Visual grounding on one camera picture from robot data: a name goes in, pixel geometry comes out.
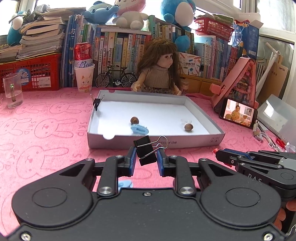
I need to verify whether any blue whale plush toy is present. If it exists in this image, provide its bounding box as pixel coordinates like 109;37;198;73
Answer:
82;1;119;25

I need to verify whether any large blue plush toy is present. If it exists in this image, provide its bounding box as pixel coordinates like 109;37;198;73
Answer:
161;0;197;52

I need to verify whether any brown cardboard sheet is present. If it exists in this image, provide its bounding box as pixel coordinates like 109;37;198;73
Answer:
257;61;289;105

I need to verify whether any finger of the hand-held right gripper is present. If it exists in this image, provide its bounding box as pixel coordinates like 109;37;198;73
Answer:
223;148;285;161
216;150;241;166

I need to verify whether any clear plastic folder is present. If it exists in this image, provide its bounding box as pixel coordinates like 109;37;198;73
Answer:
257;94;296;144

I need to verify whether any pink triangular phone stand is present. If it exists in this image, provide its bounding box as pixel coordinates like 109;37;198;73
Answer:
210;57;259;114

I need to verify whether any cat print paper cup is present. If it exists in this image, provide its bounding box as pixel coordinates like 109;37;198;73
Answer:
74;64;95;93

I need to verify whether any large black binder clip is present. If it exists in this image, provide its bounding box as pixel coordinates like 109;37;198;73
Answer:
134;136;170;166

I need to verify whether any black smartphone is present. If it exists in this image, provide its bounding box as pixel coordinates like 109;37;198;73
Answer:
218;98;258;130

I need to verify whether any small black binder clip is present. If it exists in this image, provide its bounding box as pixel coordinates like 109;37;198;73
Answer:
90;93;105;111

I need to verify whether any large red plastic basket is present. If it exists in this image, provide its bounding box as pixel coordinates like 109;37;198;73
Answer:
0;52;63;91

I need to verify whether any flower print clothing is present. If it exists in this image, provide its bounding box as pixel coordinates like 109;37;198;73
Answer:
277;200;296;233

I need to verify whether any stack of lying books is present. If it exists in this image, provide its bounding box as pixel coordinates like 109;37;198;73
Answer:
0;8;70;62

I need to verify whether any small red plastic basket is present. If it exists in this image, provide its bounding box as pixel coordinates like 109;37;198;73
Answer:
194;17;234;42

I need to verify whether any brown-haired doll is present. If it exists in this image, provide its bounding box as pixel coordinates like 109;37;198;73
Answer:
131;38;183;96

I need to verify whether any small blue plush toy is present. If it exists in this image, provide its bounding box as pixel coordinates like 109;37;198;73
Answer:
7;11;26;45

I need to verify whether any stationery print cardboard box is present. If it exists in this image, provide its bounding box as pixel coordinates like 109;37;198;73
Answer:
179;52;202;78

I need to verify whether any clear glass mug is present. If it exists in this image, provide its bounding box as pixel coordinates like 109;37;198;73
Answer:
3;72;24;109

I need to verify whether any pink bunny print towel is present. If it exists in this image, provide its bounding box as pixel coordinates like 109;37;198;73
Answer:
0;87;296;232

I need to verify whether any white pink plush toy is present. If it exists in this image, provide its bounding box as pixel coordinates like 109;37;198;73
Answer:
113;0;149;30

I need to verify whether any white cardboard box tray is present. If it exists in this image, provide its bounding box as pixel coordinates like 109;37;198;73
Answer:
87;90;225;149

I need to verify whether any blue cardboard box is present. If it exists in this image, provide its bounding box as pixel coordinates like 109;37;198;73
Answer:
232;20;264;58

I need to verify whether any red beer can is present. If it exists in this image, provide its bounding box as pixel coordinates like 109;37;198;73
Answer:
73;42;93;68

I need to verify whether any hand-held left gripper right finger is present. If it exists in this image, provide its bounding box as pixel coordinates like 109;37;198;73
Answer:
157;148;234;197

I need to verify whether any black toy bicycle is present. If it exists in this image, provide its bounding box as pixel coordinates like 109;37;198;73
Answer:
95;64;137;88

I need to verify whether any row of upright books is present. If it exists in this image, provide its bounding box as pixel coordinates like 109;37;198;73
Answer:
61;14;245;88

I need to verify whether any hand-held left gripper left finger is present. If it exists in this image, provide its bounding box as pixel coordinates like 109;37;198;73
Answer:
58;146;137;197

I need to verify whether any white plastic pipe frame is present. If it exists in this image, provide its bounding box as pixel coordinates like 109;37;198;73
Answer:
254;42;284;93

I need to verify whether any wooden shelf box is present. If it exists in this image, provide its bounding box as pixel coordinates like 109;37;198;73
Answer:
180;74;223;96

